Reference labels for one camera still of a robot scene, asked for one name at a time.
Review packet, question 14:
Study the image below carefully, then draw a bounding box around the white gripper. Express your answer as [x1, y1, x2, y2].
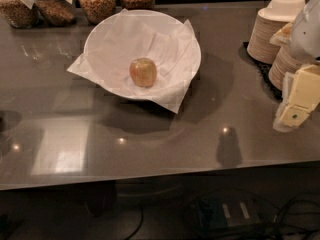
[270, 8, 320, 132]

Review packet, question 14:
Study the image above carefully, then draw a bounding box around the yellow red apple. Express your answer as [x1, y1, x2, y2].
[129, 58, 157, 87]

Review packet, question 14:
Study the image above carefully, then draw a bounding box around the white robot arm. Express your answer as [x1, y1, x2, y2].
[270, 0, 320, 132]

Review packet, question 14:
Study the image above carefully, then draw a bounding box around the white bowl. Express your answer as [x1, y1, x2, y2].
[83, 9, 202, 102]

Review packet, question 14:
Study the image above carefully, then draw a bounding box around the front stack of paper bowls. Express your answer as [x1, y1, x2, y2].
[268, 47, 302, 90]

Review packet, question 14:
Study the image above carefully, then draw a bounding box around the stack of paper bowls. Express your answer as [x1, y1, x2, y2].
[247, 0, 305, 64]
[268, 47, 302, 90]

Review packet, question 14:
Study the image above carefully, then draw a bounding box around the black tray under stacks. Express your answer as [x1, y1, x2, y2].
[247, 53, 282, 102]

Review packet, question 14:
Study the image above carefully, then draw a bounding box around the rear stack of paper bowls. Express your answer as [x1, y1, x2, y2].
[247, 0, 305, 64]

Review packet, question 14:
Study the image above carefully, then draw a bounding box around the black power adapter box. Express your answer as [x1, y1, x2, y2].
[195, 197, 264, 232]

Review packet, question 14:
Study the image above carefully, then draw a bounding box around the white paper liner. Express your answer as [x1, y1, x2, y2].
[66, 8, 202, 115]

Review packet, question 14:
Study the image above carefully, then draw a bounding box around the glass jar with light grains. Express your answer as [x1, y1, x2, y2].
[78, 0, 116, 24]

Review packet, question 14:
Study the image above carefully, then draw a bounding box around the glass jar far left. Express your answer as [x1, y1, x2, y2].
[0, 0, 39, 28]

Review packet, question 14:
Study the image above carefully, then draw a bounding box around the black cable on floor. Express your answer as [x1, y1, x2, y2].
[126, 187, 320, 240]

